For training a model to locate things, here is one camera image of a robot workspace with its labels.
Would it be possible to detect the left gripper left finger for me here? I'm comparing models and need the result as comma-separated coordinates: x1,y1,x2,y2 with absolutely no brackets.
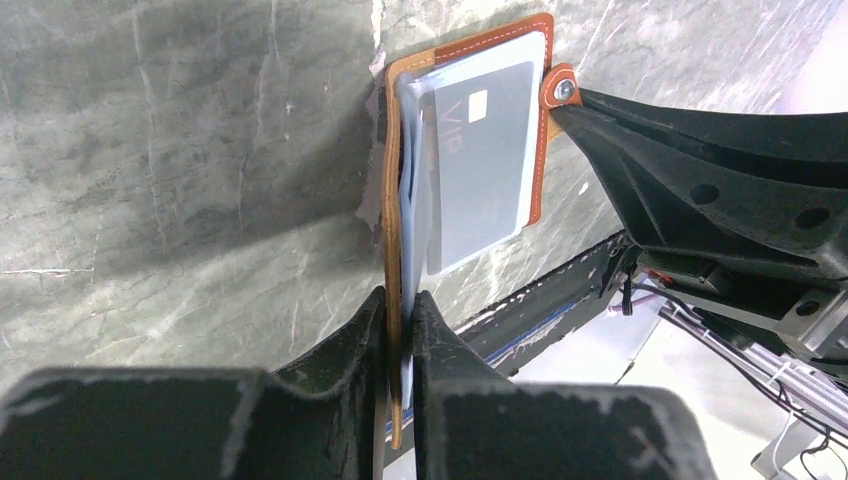
1,288,387,479

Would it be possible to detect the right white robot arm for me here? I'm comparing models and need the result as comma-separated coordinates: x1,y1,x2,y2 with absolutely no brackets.
542,84,847,475

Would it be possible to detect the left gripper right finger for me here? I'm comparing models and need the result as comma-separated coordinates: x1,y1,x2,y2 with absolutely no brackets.
412,292,715,479

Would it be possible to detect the black credit card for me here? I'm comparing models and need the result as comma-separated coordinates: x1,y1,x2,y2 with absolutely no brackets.
421,61,536,276

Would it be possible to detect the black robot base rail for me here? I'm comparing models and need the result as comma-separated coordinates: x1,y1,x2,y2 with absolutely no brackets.
457,231,641,376

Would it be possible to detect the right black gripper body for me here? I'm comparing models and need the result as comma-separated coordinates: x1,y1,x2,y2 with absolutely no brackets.
635,245,847,371

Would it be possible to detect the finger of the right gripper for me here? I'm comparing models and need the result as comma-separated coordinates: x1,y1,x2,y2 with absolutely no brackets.
551,90,847,281

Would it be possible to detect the brown leather card holder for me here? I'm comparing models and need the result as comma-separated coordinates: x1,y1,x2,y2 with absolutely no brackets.
381,12,580,448

